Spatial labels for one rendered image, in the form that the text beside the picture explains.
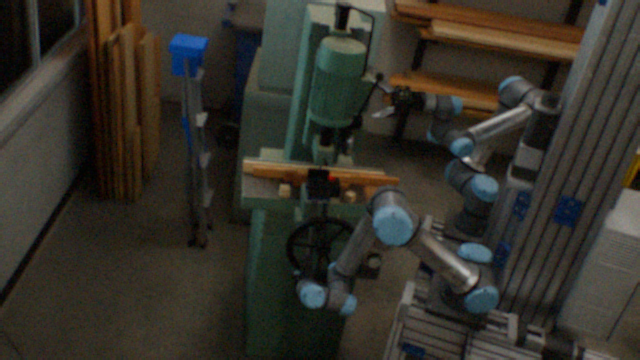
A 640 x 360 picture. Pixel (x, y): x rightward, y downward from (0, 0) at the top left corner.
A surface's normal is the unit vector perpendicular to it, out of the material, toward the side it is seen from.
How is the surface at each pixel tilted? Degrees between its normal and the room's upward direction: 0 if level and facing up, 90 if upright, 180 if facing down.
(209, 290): 0
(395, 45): 90
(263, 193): 0
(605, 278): 90
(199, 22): 90
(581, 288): 90
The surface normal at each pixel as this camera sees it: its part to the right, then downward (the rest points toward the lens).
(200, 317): 0.15, -0.83
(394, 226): -0.11, 0.45
